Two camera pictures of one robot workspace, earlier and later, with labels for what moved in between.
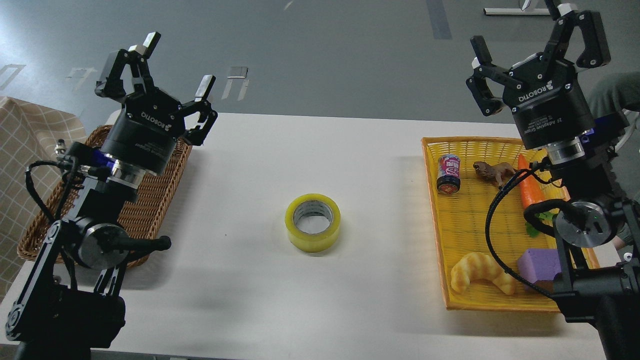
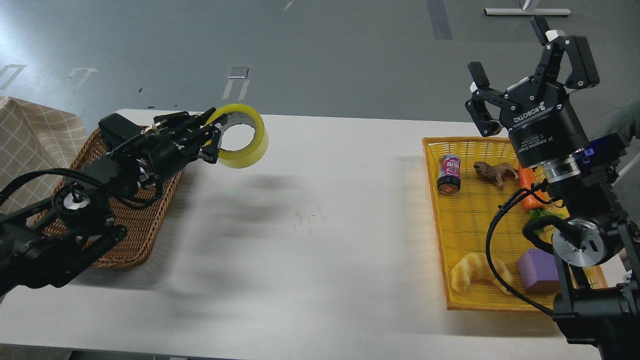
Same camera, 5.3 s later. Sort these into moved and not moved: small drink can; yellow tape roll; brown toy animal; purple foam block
Moved: yellow tape roll
Not moved: small drink can; brown toy animal; purple foam block
